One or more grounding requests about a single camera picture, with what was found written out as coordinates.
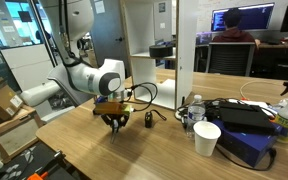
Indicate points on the white paper cup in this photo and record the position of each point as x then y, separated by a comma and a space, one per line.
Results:
206, 138

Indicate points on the low wooden side table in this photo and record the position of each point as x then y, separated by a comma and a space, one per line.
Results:
7, 126

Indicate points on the black mesh office chair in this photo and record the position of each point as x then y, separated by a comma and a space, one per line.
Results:
230, 58

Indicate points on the dark blue box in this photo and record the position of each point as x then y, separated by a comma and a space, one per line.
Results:
247, 146

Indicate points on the monitor with code screen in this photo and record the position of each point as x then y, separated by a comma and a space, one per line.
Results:
250, 16

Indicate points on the clear plastic water bottle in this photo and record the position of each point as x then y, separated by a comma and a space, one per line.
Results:
196, 115

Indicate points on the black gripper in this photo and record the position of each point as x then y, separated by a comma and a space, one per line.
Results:
115, 118

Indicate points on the person in maroon shirt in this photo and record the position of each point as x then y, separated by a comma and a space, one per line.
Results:
234, 31

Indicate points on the flat black electronic device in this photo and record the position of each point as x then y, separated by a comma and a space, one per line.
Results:
247, 116

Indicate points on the black bowl on shelf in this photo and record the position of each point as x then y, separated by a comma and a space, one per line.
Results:
161, 51

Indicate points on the cardboard box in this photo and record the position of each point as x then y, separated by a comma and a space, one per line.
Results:
0, 103

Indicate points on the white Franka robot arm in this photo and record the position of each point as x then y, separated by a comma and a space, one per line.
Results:
84, 78

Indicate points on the grey door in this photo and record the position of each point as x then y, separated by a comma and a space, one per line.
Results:
107, 33

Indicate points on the white partition panel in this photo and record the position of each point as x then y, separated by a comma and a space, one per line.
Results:
27, 65

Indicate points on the tall white shelf unit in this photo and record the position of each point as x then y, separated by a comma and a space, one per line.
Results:
185, 50

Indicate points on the black and orange tool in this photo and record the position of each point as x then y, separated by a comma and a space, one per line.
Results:
47, 166

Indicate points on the small black key fob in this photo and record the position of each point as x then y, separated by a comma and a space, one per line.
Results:
148, 120

